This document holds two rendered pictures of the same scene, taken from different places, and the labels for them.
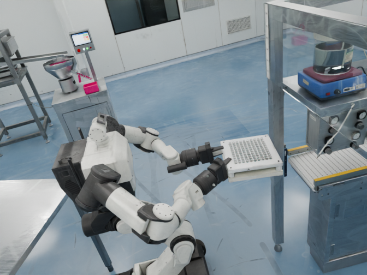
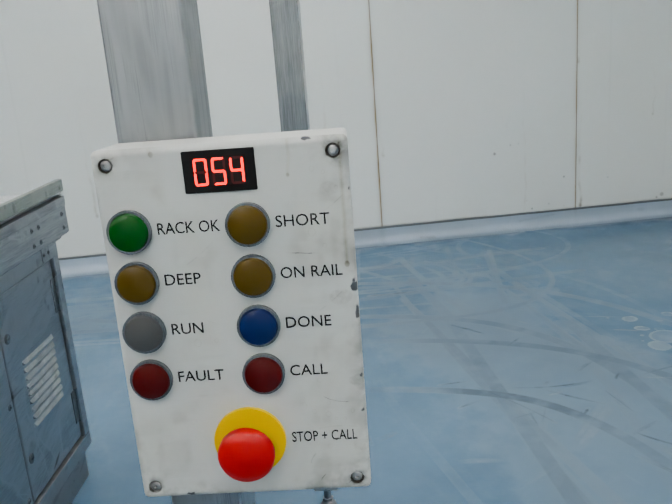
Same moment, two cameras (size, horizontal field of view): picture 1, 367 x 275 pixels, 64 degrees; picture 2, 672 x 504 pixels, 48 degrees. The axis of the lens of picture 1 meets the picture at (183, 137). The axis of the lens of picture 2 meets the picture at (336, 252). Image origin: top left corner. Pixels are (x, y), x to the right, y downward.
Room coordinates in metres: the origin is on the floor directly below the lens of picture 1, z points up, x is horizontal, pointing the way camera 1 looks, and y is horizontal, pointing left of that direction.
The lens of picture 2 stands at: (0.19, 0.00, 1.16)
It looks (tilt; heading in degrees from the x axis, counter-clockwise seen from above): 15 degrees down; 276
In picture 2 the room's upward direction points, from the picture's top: 4 degrees counter-clockwise
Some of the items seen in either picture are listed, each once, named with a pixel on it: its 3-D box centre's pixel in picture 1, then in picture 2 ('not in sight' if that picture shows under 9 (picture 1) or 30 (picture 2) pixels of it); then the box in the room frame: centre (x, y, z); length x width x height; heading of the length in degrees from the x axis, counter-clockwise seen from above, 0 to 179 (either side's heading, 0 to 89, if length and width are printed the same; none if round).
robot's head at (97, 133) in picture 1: (99, 131); not in sight; (1.11, 0.34, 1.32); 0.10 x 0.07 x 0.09; 3
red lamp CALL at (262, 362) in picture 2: not in sight; (263, 374); (0.30, -0.47, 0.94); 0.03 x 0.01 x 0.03; 4
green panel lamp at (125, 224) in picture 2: not in sight; (128, 233); (0.38, -0.47, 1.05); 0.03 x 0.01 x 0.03; 4
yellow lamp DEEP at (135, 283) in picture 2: not in sight; (136, 284); (0.38, -0.47, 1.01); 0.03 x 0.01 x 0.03; 4
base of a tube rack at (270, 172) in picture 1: (249, 160); not in sight; (1.14, -0.29, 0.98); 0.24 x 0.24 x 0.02; 86
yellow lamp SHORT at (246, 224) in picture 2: not in sight; (247, 225); (0.30, -0.47, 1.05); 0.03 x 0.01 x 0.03; 4
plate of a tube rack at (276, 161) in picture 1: (249, 152); not in sight; (1.14, -0.29, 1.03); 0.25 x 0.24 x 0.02; 176
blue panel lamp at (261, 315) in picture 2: not in sight; (258, 326); (0.30, -0.47, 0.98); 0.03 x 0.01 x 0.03; 4
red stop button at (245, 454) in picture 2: not in sight; (249, 444); (0.31, -0.47, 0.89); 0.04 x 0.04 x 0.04; 4
